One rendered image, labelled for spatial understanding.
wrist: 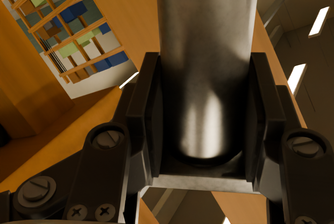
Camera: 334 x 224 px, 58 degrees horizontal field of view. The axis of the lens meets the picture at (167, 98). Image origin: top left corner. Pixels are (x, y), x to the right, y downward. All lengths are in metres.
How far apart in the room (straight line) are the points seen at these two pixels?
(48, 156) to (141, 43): 0.25
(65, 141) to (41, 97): 0.12
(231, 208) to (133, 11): 0.23
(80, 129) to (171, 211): 4.89
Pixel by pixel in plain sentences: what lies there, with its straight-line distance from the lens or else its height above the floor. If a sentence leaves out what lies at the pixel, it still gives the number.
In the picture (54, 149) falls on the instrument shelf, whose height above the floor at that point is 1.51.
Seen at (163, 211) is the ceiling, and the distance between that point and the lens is 5.19.
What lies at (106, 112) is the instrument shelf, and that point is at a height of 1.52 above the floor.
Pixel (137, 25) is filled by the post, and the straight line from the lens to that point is 0.26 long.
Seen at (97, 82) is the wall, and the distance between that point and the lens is 11.99.
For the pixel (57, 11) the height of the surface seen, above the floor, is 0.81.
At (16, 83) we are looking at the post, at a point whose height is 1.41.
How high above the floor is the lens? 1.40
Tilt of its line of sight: 18 degrees up
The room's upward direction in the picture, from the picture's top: 150 degrees clockwise
